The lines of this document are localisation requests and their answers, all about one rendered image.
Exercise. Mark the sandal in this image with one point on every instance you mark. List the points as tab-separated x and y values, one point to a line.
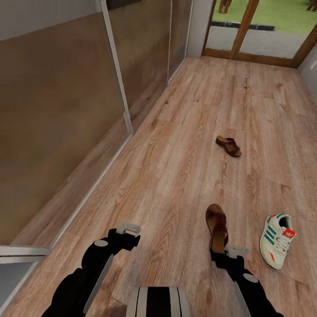
216	222
230	145

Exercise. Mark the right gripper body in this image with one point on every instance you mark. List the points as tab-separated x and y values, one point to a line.
223	261

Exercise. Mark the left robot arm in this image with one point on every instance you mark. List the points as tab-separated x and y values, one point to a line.
77	291

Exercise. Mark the gym shoe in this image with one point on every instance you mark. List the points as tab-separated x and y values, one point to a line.
276	239

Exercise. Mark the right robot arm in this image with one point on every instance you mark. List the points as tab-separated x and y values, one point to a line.
249	292

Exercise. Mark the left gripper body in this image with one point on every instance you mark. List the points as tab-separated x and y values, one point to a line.
126	240

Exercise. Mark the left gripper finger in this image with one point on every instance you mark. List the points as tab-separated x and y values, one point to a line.
136	241

